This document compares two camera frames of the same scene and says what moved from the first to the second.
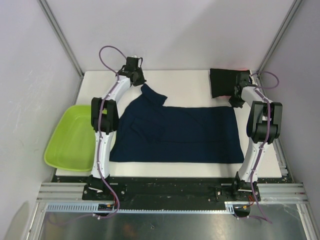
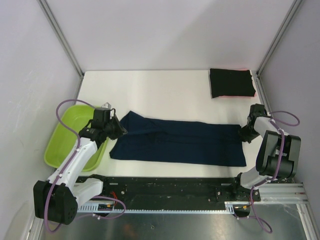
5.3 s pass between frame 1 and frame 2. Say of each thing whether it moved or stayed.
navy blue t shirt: moved
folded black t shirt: stayed
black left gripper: moved
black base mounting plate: stayed
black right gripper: moved
